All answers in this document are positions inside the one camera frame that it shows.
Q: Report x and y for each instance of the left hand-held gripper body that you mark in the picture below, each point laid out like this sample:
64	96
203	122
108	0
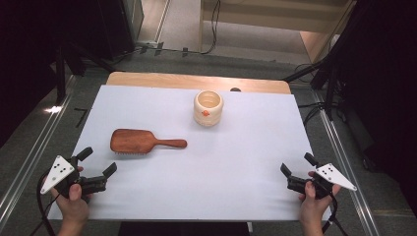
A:
58	172

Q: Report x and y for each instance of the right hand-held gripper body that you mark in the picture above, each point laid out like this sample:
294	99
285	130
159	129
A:
329	175

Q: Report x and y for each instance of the brown wooden hairbrush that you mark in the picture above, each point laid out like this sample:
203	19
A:
131	141

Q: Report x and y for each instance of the cream cup with orange mark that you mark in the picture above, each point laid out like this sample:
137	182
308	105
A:
209	118

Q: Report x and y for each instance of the person's right hand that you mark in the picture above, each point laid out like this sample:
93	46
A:
313	206

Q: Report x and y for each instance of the person's left hand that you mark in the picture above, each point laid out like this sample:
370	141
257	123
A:
73	206

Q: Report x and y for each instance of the black tripod stand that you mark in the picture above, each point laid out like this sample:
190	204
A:
60	75
329	85

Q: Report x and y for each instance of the white table sheet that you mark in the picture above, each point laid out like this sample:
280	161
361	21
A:
196	180

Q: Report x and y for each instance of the person's dark clothing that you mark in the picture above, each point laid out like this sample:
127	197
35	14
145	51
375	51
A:
183	229

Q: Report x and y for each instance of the white power strip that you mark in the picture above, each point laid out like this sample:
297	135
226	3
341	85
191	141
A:
147	43

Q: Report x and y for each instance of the light wooden furniture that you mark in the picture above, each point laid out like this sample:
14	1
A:
278	13

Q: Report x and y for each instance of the metal floor rail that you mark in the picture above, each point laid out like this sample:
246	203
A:
347	170
32	147

